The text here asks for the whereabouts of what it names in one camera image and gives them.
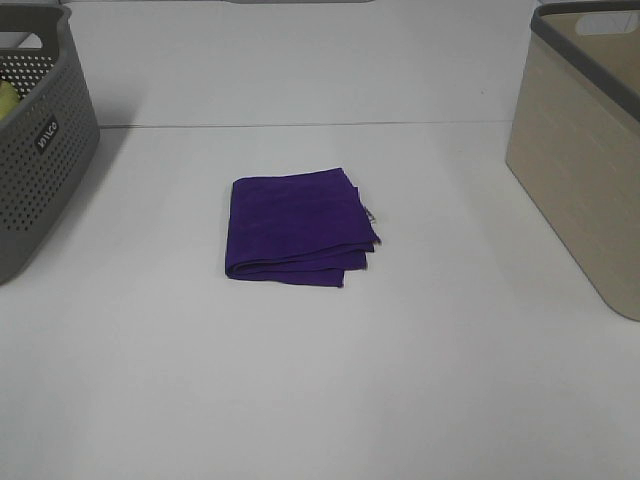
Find purple towel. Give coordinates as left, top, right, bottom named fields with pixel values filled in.
left=225, top=168, right=380, bottom=288

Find yellow-green cloth in basket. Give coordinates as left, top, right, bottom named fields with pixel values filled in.
left=0, top=80, right=21, bottom=120

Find grey perforated plastic basket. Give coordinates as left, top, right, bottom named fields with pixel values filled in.
left=1, top=3, right=100, bottom=282

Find beige plastic basket grey rim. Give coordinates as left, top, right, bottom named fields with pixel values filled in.
left=506, top=1, right=639, bottom=321

